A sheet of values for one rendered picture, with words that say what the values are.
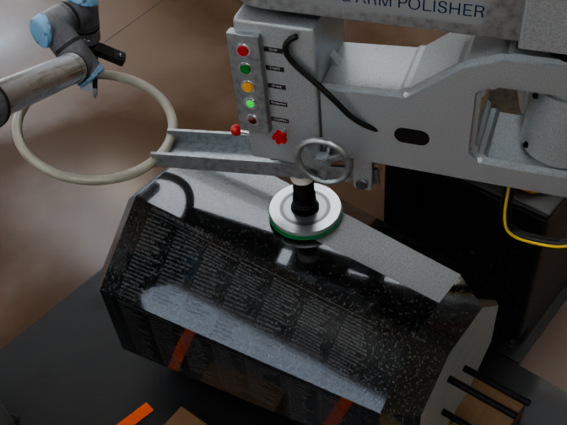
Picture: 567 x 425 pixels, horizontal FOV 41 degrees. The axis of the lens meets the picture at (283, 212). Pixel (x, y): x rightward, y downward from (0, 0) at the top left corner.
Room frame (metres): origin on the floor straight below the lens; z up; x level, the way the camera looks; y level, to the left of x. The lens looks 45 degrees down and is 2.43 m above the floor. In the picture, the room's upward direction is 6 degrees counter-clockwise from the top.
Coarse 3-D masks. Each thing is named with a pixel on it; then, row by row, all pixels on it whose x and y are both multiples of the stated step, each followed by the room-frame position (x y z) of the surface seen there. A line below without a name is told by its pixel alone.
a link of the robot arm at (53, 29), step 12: (48, 12) 1.97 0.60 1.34; (60, 12) 1.98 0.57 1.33; (72, 12) 1.99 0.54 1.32; (36, 24) 1.93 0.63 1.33; (48, 24) 1.93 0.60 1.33; (60, 24) 1.94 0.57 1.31; (72, 24) 1.97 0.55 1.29; (36, 36) 1.94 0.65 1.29; (48, 36) 1.91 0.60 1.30; (60, 36) 1.92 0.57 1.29; (72, 36) 1.93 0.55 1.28
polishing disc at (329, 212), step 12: (288, 192) 1.66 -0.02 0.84; (324, 192) 1.64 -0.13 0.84; (276, 204) 1.61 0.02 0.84; (288, 204) 1.61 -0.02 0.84; (324, 204) 1.59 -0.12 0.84; (336, 204) 1.59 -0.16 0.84; (276, 216) 1.56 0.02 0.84; (288, 216) 1.56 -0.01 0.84; (312, 216) 1.55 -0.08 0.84; (324, 216) 1.54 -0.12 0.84; (336, 216) 1.54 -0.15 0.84; (288, 228) 1.51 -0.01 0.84; (300, 228) 1.51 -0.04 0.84; (312, 228) 1.50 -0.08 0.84; (324, 228) 1.50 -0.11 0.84
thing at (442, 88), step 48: (288, 48) 1.46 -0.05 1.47; (384, 48) 1.57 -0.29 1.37; (432, 48) 1.50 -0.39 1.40; (480, 48) 1.35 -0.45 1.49; (336, 96) 1.44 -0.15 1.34; (384, 96) 1.39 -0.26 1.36; (432, 96) 1.35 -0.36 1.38; (480, 96) 1.32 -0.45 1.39; (384, 144) 1.39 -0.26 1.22; (432, 144) 1.34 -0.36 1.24; (480, 144) 1.34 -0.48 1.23
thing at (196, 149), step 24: (192, 144) 1.78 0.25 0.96; (216, 144) 1.75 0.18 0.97; (240, 144) 1.72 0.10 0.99; (192, 168) 1.67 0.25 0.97; (216, 168) 1.63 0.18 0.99; (240, 168) 1.60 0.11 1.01; (264, 168) 1.57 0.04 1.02; (288, 168) 1.54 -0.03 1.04; (312, 168) 1.51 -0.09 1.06; (336, 168) 1.48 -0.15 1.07
